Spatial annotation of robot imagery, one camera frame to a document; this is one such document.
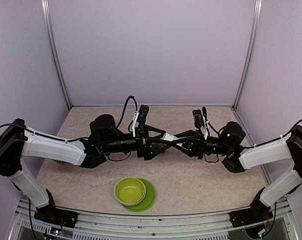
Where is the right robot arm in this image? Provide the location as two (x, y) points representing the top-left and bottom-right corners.
(173, 121), (302, 222)

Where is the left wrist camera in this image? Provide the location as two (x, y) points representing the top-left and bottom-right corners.
(133, 104), (150, 125)

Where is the green plate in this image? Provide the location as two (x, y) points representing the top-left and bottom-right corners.
(123, 178), (157, 212)

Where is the right camera cable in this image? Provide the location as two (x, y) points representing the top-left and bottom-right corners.
(202, 106), (223, 136)

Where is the small white pill bottle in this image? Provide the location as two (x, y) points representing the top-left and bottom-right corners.
(161, 132), (179, 142)

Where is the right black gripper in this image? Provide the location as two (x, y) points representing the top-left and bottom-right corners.
(170, 129), (232, 160)

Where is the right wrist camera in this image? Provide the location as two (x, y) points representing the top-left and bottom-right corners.
(192, 109), (205, 129)

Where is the left camera cable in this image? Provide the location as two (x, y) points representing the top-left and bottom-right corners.
(115, 95), (139, 128)

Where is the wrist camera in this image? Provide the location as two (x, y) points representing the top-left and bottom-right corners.
(133, 104), (150, 125)
(192, 109), (205, 129)

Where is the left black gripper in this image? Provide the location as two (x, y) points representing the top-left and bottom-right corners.
(101, 124), (172, 161)

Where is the green bowl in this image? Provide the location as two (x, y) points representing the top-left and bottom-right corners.
(113, 177), (147, 207)

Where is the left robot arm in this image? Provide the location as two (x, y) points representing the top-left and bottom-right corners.
(0, 114), (178, 223)

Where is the left aluminium frame post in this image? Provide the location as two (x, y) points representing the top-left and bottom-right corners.
(41, 0), (73, 111)

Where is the front aluminium rail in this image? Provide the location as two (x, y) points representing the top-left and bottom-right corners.
(6, 199), (302, 240)

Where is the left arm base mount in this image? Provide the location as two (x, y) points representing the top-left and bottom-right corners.
(34, 189), (78, 229)

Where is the right aluminium frame post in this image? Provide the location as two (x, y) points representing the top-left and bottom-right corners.
(232, 0), (263, 111)

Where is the camera cable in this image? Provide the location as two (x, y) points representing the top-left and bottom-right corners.
(115, 95), (139, 128)
(202, 106), (223, 136)

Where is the aluminium frame post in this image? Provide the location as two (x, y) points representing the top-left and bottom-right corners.
(232, 0), (263, 111)
(41, 0), (73, 111)

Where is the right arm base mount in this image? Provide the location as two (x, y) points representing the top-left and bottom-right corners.
(229, 187), (274, 228)

